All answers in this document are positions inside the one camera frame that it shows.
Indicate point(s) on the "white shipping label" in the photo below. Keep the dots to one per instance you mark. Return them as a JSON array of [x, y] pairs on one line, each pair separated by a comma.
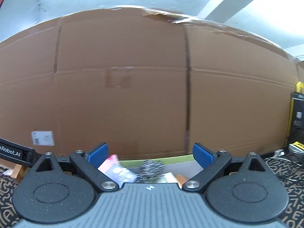
[[42, 138]]

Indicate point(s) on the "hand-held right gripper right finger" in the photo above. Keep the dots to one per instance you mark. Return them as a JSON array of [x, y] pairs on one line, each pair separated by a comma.
[[201, 158]]

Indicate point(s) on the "white power adapter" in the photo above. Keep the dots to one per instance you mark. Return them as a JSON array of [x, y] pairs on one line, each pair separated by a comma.
[[279, 152]]

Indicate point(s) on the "round grey container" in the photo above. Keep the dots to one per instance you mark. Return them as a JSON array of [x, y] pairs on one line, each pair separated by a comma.
[[296, 150]]

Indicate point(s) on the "large cardboard box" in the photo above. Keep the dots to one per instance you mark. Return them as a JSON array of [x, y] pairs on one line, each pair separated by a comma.
[[118, 76]]

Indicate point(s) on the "light green tray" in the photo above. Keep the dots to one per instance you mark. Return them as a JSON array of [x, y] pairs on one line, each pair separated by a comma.
[[166, 159]]

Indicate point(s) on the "steel wool scrubber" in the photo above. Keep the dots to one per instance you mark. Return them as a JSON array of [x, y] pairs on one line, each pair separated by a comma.
[[152, 168]]

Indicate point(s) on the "black and yellow box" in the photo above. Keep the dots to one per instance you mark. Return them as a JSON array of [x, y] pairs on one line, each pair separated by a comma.
[[296, 116]]

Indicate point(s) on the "black patterned rug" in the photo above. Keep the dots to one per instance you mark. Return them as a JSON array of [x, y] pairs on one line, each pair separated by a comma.
[[7, 194]]

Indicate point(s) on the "pink plastic packet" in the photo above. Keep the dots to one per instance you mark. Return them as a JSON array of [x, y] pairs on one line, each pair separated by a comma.
[[116, 169]]

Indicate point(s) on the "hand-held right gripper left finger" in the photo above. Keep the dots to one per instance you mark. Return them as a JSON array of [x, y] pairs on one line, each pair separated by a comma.
[[99, 155]]

